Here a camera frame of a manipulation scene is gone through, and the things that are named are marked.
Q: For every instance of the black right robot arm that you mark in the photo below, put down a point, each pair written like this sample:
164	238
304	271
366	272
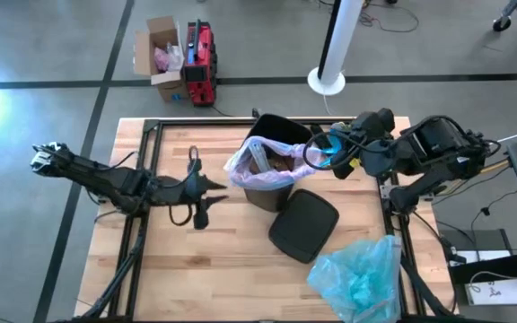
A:
438	143

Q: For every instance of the black plastic trash bin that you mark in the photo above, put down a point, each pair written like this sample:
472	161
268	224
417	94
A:
267	199

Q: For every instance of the brown paper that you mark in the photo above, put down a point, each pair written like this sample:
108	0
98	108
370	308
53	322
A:
281	163

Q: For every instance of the black trash bin lid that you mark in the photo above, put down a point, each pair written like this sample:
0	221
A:
305	226

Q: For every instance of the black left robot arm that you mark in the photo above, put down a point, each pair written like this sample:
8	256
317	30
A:
101	179

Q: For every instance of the red black toolbox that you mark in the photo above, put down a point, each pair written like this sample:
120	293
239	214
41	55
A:
204	81

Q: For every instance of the pink plastic bundle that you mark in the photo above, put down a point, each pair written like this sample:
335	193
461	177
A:
161	58

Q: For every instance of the light blue trash bag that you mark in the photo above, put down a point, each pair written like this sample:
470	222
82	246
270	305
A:
357	282

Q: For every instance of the plain white paper sheet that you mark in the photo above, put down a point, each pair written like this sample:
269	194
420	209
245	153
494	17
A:
487	256

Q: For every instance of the black aluminium table frame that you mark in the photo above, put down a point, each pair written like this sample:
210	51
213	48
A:
151	123

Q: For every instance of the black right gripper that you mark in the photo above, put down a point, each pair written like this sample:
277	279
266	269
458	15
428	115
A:
370	125

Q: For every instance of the clear plastic bundle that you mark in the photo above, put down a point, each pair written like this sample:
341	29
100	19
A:
175	56

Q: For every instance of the grey chair leg caster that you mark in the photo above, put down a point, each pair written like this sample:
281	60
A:
501	23

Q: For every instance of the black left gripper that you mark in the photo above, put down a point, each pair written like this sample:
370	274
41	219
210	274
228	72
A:
177	193

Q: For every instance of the white pole with base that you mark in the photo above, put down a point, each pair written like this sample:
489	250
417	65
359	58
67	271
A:
341	40

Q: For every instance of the black diagonal bar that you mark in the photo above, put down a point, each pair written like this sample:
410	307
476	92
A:
501	269

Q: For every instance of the open cardboard box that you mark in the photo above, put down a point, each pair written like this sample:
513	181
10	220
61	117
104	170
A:
144	45

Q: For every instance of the white paper with scribble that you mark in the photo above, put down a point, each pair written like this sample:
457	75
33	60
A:
501	294

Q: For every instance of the translucent pink trash bag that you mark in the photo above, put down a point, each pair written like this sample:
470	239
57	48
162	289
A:
263	179

